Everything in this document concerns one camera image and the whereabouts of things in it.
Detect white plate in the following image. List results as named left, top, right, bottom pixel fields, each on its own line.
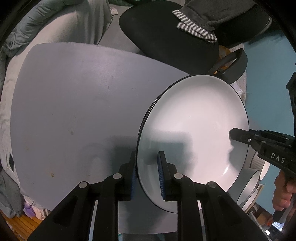
left=137, top=75, right=249, bottom=213

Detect grey duvet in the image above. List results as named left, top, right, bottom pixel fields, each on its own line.
left=0, top=0, right=84, bottom=58

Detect black office chair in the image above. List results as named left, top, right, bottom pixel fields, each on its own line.
left=119, top=1, right=247, bottom=84

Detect orange bag on floor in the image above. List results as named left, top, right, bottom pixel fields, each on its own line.
left=214, top=46, right=232, bottom=74

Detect white bowl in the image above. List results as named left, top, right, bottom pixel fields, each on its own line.
left=227, top=168, right=260, bottom=205
left=250, top=152, right=270, bottom=181

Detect person's right hand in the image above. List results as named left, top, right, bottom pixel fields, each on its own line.
left=273, top=170, right=292, bottom=211

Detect grey sweatpants on chair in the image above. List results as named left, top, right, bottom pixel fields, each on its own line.
left=172, top=0, right=273, bottom=47

